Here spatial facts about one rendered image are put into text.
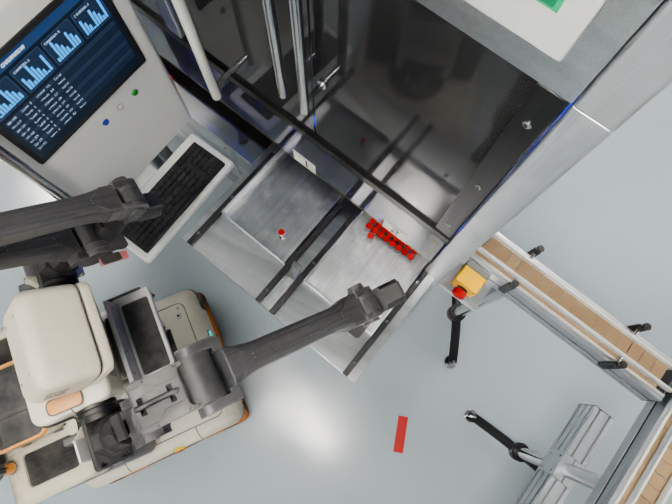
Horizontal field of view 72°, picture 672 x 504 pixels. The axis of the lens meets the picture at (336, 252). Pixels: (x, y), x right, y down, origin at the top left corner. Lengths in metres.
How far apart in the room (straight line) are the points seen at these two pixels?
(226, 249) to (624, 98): 1.17
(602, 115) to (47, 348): 0.99
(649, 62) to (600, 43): 0.05
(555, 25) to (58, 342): 0.97
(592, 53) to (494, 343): 1.96
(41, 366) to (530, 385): 2.04
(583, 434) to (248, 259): 1.33
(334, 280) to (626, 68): 1.04
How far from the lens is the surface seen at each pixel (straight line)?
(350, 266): 1.46
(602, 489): 1.64
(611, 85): 0.62
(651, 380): 1.62
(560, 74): 0.64
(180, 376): 0.75
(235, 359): 0.76
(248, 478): 2.37
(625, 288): 2.77
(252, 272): 1.47
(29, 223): 1.00
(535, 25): 0.59
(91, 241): 1.20
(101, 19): 1.35
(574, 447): 1.96
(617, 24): 0.57
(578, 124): 0.68
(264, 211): 1.52
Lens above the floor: 2.30
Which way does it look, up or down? 75 degrees down
